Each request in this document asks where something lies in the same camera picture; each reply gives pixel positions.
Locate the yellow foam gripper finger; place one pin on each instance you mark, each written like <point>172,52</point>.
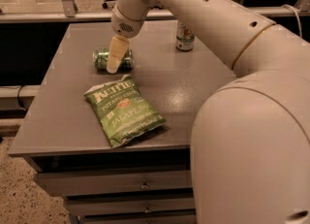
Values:
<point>117,48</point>

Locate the green soda can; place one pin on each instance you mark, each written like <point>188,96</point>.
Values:
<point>100,59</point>

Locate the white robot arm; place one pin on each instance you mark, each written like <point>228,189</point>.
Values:
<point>250,145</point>

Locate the white 7up soda can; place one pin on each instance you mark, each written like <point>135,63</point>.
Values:
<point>185,38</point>

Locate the green Kettle chips bag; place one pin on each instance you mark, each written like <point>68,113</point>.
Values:
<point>123,113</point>

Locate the grey drawer cabinet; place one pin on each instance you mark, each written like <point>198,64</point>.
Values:
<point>147,181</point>

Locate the metal railing frame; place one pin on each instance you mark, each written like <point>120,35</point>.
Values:
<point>48,11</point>

